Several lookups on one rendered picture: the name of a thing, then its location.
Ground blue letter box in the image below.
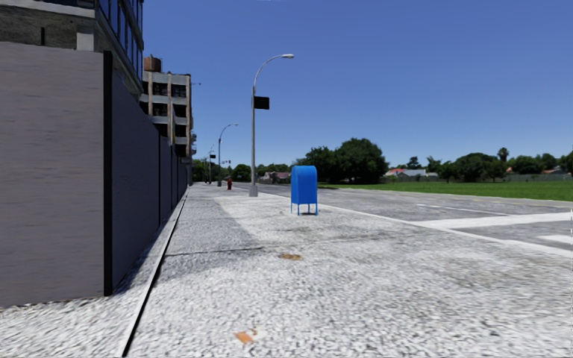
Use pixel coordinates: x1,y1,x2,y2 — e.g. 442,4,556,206
290,165,319,216

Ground trees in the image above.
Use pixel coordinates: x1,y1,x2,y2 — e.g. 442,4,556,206
404,147,573,183
192,137,390,185

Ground row of buildings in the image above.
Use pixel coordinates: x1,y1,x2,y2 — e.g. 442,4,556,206
383,168,440,182

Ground pale concrete building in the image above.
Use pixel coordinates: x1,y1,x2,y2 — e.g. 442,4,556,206
139,55,197,186

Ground grey concrete building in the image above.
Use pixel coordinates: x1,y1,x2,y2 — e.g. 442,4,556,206
0,0,191,309

